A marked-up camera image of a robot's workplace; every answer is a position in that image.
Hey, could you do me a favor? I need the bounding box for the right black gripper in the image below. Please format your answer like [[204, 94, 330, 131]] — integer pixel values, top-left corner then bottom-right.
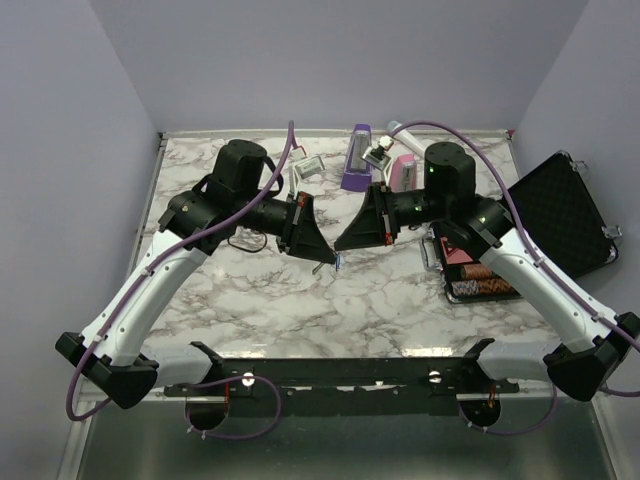
[[335, 181, 451, 250]]

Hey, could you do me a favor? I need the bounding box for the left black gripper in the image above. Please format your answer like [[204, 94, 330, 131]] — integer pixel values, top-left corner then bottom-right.
[[234, 189, 337, 263]]

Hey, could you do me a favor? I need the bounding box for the silver key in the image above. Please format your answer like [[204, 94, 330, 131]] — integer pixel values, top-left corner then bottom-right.
[[312, 263, 325, 275]]

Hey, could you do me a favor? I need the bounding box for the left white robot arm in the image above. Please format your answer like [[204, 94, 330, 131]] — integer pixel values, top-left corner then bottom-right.
[[55, 139, 336, 409]]

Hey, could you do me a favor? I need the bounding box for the purple metronome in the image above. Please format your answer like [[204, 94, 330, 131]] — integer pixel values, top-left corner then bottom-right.
[[341, 124, 373, 193]]

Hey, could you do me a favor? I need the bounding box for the pink metronome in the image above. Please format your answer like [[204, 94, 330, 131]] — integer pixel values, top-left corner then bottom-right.
[[389, 154, 417, 192]]

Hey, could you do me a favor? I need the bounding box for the red playing card deck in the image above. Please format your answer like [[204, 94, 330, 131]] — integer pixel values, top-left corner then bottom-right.
[[440, 237, 475, 266]]

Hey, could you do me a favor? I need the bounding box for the white toy microphone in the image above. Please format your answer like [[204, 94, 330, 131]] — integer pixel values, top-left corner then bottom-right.
[[386, 120, 427, 157]]

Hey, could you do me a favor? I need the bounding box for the orange poker chip roll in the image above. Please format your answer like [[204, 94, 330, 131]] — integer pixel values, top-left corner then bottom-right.
[[460, 264, 494, 280]]

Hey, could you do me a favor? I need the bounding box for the blue orange chip roll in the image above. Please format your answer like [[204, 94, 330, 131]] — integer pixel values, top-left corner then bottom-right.
[[451, 279, 516, 297]]

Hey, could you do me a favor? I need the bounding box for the black poker chip case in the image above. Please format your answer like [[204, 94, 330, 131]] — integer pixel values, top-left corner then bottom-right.
[[429, 151, 619, 304]]

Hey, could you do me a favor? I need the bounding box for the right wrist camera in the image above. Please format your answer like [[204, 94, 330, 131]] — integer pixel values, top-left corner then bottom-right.
[[361, 135, 394, 184]]

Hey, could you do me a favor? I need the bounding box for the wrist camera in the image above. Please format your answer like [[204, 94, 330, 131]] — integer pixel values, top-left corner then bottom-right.
[[361, 135, 394, 184], [289, 155, 325, 195]]

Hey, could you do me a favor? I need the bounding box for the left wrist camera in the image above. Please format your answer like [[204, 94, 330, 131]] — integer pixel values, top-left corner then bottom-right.
[[289, 155, 325, 195]]

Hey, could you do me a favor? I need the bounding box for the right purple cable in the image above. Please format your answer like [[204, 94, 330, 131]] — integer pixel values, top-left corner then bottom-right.
[[392, 119, 640, 399]]

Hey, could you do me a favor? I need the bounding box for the purple cable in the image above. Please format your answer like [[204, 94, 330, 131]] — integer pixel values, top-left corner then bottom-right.
[[64, 119, 299, 423], [392, 119, 640, 399]]

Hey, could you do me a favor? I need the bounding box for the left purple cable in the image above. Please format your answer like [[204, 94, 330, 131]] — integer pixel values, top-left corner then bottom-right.
[[64, 119, 299, 423]]

